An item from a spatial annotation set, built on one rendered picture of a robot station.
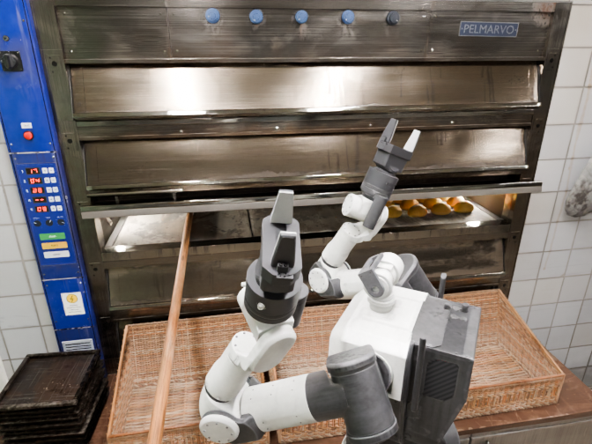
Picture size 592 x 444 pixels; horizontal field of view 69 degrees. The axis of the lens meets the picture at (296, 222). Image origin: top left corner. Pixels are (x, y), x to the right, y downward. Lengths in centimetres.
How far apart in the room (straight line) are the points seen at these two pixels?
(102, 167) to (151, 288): 54
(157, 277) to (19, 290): 53
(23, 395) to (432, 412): 141
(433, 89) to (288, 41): 60
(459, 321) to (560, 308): 169
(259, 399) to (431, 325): 39
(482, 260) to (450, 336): 129
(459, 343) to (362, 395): 25
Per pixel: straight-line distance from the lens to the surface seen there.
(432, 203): 228
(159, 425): 105
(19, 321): 214
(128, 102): 169
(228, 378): 86
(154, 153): 173
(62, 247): 189
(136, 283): 194
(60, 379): 191
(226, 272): 190
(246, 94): 166
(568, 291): 265
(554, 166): 226
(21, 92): 176
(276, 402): 89
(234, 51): 167
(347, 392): 84
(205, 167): 171
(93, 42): 172
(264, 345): 73
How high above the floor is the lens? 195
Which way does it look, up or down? 22 degrees down
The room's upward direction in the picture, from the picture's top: straight up
